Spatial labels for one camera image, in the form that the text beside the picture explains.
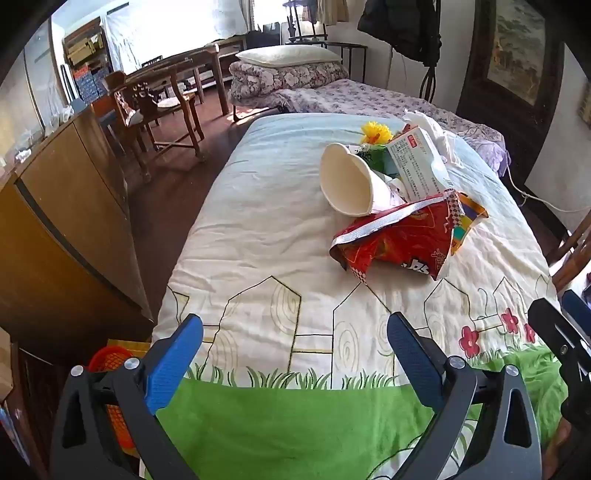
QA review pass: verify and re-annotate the folded floral quilt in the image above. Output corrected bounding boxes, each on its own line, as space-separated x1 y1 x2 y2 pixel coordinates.
228 60 349 106

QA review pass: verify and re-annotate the carved wooden chair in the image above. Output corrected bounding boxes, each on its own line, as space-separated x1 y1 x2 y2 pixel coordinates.
105 65 206 183

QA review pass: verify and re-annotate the dark hanging jacket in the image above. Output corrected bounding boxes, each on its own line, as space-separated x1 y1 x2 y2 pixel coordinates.
358 0 445 64

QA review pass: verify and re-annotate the wooden chair with cushion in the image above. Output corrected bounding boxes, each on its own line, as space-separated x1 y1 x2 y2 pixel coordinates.
141 55 204 127

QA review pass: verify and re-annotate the cardboard box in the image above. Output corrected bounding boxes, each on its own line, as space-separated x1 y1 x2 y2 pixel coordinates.
0 325 16 404

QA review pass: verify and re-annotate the plain wooden chair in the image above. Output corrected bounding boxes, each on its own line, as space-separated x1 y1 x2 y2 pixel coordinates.
545 222 591 292

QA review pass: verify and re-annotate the white pillow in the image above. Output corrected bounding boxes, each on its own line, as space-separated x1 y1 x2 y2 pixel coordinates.
235 45 342 70

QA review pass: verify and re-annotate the yellow artificial flower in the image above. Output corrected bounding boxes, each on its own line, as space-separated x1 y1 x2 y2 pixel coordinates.
360 121 393 147

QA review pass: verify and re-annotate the white paper cup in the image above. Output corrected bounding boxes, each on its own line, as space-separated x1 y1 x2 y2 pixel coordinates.
320 142 400 219

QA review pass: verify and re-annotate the green plastic packet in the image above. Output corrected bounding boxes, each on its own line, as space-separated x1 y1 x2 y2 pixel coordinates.
353 143 398 178

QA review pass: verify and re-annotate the red plastic mesh basket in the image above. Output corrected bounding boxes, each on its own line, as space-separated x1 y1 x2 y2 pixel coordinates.
87 346 139 467

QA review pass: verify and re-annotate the black metal stand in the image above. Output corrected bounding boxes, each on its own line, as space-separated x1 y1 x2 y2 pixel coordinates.
281 0 370 80

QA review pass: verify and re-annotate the dark framed painting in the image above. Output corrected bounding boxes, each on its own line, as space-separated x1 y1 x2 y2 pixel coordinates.
457 0 567 139

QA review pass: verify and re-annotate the dark carved wooden cabinet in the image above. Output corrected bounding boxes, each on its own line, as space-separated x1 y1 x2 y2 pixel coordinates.
9 323 70 476

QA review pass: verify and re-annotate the shelf with stacked boxes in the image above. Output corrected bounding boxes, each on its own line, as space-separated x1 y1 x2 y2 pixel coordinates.
62 18 114 105

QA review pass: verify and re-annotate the wooden table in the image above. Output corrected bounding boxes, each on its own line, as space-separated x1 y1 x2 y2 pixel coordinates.
124 44 232 116

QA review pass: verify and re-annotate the printed plastic food packet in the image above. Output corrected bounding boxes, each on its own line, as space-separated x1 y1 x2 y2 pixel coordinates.
385 126 455 202

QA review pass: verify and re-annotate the light wooden cabinet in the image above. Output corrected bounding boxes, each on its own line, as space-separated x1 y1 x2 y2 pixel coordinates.
0 108 155 365

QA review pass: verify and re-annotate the purple cloth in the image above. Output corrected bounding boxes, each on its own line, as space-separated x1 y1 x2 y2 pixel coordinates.
466 134 511 177

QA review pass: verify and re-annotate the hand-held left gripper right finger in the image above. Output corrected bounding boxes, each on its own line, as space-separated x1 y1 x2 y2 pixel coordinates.
387 312 544 480

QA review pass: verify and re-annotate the white curtain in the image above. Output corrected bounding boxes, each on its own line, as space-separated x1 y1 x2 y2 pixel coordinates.
104 0 252 75

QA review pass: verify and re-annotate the yellow blue snack wrapper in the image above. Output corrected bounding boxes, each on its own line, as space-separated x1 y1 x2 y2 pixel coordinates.
450 191 489 256

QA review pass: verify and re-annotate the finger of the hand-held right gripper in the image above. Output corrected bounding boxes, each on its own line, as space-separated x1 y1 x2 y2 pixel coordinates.
527 299 591 430
561 290 591 344

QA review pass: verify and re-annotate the floral bed sheet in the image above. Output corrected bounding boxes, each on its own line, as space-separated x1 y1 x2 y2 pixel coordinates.
272 78 504 153

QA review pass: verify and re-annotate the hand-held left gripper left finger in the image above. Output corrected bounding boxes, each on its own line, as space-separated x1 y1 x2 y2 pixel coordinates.
48 314 204 480

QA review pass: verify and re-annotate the white plastic bag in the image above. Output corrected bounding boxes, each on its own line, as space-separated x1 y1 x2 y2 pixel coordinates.
403 110 469 166

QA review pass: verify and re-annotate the white cable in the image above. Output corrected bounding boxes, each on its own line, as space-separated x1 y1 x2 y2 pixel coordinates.
501 152 578 214

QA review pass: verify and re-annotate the red snack bag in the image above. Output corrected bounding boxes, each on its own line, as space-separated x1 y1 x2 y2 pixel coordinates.
329 191 462 282

